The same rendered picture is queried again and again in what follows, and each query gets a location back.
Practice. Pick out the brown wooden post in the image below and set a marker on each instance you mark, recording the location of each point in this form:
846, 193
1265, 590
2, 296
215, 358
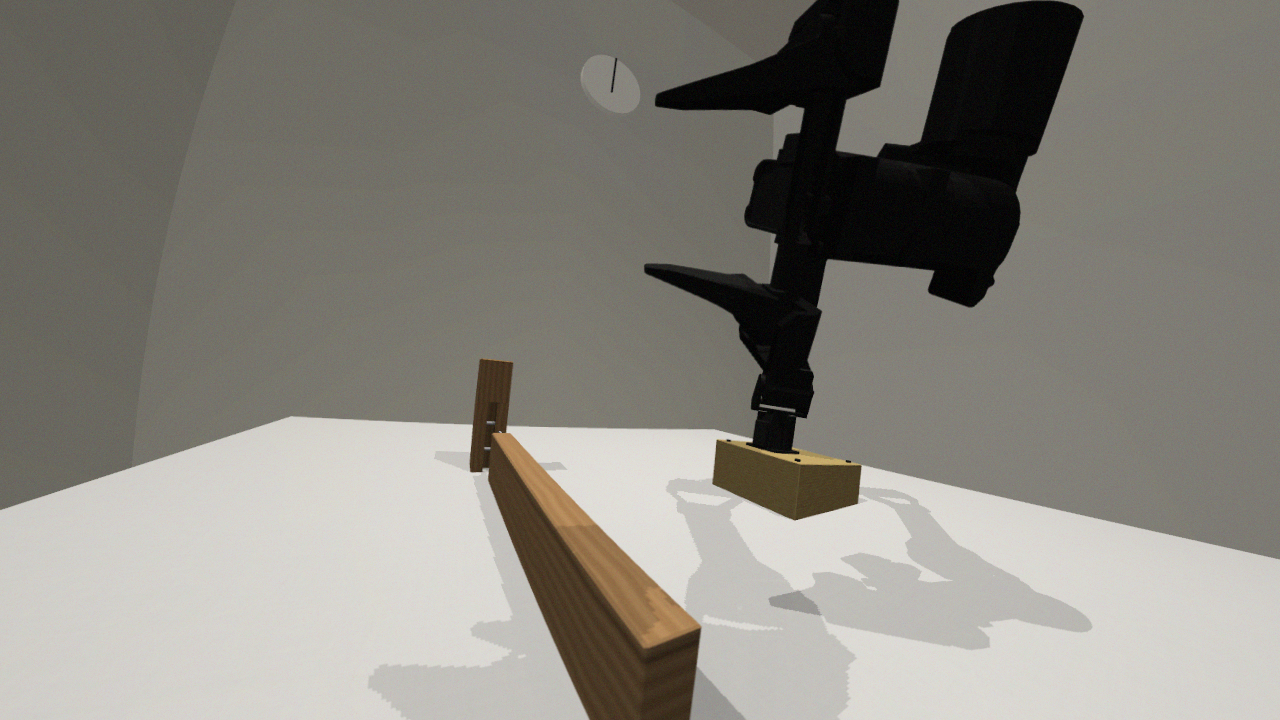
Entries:
491, 409

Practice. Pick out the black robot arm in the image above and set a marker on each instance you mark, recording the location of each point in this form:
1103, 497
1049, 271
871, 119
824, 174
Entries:
997, 83

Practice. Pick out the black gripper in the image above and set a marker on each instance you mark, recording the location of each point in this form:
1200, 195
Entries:
841, 205

